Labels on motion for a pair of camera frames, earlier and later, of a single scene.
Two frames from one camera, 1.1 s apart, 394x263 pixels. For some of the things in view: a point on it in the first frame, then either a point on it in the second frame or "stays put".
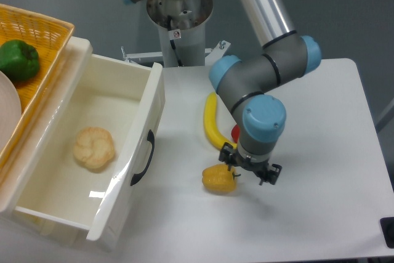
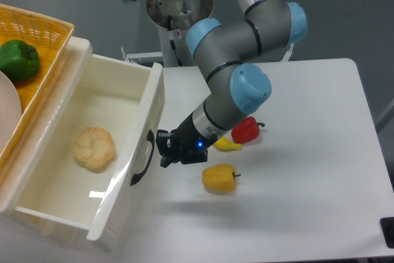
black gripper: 260,167 -> 188,144
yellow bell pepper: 218,178 stays put
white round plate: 10,113 stays put
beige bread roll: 94,146 stays put
